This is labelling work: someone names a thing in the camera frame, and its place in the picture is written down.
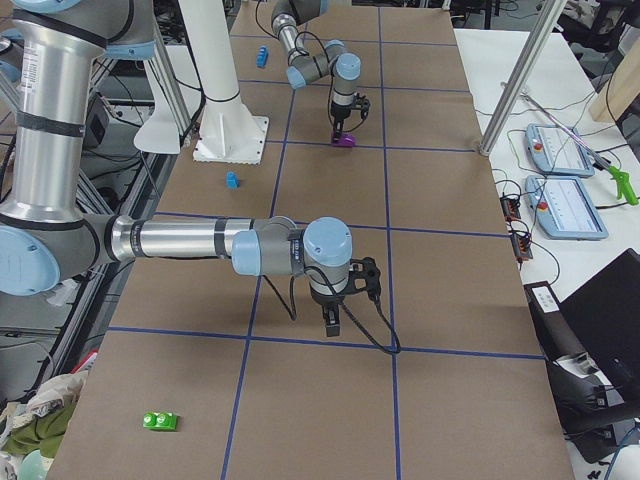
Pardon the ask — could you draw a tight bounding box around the teach pendant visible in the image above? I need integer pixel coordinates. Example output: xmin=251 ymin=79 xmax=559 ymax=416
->
xmin=525 ymin=175 xmax=609 ymax=241
xmin=525 ymin=124 xmax=595 ymax=178

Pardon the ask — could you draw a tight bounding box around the aluminium frame post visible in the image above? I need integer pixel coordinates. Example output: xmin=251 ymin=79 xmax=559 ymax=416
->
xmin=479 ymin=0 xmax=566 ymax=156

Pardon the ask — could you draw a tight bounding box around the black laptop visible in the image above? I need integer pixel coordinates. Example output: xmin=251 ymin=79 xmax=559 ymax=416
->
xmin=560 ymin=248 xmax=639 ymax=398

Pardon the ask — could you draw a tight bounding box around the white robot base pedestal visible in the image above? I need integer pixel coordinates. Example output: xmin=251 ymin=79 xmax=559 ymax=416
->
xmin=183 ymin=1 xmax=269 ymax=165

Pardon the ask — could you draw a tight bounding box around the near teach pendant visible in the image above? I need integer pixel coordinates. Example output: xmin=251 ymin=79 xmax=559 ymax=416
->
xmin=525 ymin=175 xmax=609 ymax=241

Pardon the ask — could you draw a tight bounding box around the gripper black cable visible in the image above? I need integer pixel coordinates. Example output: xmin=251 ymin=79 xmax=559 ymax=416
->
xmin=262 ymin=269 xmax=403 ymax=356
xmin=254 ymin=0 xmax=351 ymax=66

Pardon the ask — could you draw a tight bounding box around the long blue block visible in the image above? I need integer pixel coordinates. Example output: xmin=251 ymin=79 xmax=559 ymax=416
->
xmin=256 ymin=45 xmax=269 ymax=69

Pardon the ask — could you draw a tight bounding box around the far teach pendant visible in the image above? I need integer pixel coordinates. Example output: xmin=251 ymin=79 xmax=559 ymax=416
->
xmin=525 ymin=124 xmax=595 ymax=178

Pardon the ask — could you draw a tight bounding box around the green two-stud block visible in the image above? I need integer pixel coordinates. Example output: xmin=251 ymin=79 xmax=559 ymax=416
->
xmin=142 ymin=411 xmax=179 ymax=432

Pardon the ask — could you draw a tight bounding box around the purple trapezoid block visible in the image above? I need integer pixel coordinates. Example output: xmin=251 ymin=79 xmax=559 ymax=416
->
xmin=331 ymin=133 xmax=356 ymax=148

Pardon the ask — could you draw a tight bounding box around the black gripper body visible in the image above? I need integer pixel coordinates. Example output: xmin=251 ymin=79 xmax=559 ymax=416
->
xmin=329 ymin=93 xmax=370 ymax=131
xmin=308 ymin=257 xmax=381 ymax=308

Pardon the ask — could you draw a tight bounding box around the reacher grabber tool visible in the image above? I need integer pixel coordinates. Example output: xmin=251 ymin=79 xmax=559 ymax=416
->
xmin=520 ymin=90 xmax=639 ymax=206

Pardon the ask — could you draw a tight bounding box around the small blue block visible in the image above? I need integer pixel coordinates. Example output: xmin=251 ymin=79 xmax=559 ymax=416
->
xmin=226 ymin=171 xmax=240 ymax=189

